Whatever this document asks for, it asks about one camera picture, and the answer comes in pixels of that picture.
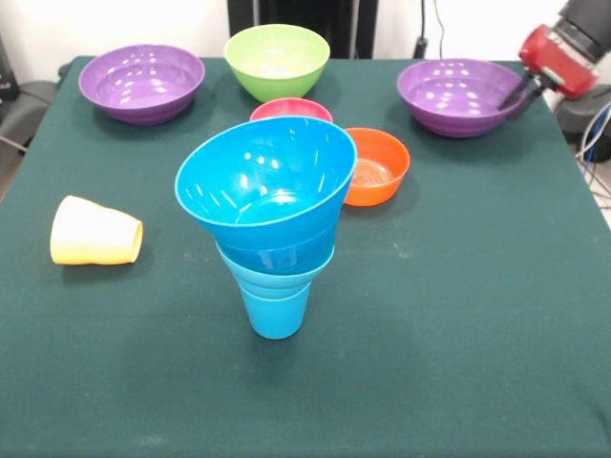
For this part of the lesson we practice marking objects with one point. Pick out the dark green table cloth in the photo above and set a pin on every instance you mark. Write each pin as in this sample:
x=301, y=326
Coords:
x=286, y=396

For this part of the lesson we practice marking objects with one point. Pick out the green plastic bowl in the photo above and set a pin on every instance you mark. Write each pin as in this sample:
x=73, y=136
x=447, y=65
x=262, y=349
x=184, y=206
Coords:
x=277, y=62

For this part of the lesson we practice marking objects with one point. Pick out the purple plastic bowl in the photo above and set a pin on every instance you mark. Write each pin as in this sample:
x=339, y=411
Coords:
x=458, y=95
x=143, y=81

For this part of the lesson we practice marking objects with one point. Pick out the small blue plastic bowl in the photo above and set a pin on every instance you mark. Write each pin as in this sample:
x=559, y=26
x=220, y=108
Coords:
x=277, y=260

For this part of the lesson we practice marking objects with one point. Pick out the pink plastic bowl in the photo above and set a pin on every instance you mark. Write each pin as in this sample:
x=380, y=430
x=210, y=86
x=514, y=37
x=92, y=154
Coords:
x=291, y=107

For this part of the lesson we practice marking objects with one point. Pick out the blue plastic cup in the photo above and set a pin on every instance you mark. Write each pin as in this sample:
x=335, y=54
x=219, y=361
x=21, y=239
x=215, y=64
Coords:
x=277, y=319

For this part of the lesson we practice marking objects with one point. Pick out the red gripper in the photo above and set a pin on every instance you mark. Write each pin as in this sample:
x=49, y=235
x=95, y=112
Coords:
x=558, y=62

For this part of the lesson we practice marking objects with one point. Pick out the large blue plastic bowl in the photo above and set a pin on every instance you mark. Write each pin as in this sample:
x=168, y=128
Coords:
x=258, y=172

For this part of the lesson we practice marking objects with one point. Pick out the yellow plastic cup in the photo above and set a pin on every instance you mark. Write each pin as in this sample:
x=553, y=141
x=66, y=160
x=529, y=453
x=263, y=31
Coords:
x=90, y=234

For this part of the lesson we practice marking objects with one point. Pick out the cyan plastic bowl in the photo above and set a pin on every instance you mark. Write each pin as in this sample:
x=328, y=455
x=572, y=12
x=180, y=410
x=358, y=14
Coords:
x=274, y=284

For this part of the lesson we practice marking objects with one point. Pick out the orange plastic bowl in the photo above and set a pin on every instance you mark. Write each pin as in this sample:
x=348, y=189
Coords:
x=382, y=167

